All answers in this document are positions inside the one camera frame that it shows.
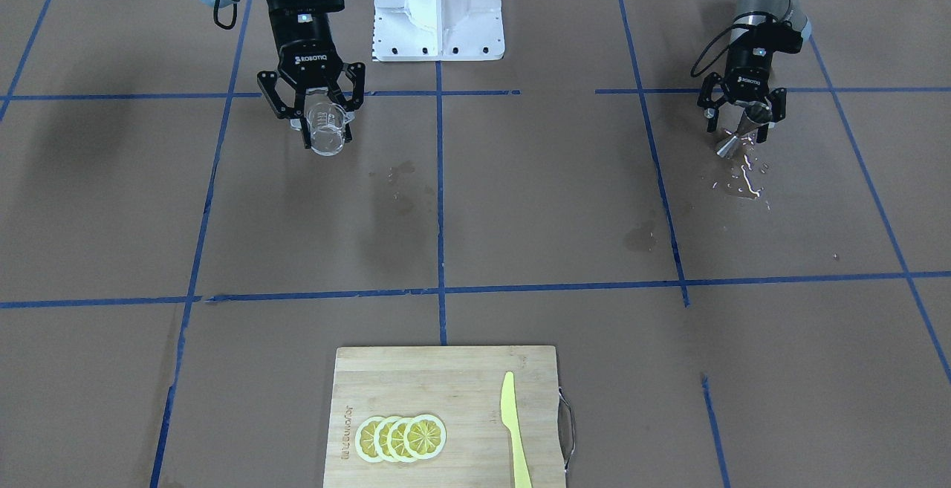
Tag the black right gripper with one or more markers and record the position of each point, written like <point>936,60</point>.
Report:
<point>305,44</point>

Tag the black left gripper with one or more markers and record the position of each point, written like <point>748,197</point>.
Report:
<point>748,72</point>

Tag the steel double jigger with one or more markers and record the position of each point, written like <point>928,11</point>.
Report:
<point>754,116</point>

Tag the clear glass cup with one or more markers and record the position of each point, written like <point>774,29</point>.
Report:
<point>327,123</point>

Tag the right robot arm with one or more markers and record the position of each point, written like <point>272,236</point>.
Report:
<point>311,86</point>

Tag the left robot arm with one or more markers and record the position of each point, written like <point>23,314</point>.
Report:
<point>754,12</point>

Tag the bamboo cutting board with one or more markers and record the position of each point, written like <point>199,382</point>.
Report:
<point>461,385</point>

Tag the yellow plastic knife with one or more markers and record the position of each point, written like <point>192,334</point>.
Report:
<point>510,419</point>

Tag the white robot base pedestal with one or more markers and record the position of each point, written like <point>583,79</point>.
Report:
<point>438,30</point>

